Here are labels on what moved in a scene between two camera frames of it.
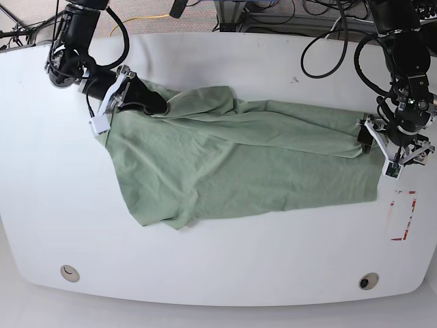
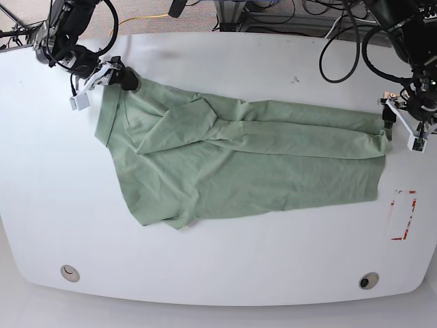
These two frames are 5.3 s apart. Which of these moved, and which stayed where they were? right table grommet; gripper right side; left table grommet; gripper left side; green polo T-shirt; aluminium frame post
Moved: gripper right side; gripper left side
Stayed: left table grommet; aluminium frame post; right table grommet; green polo T-shirt
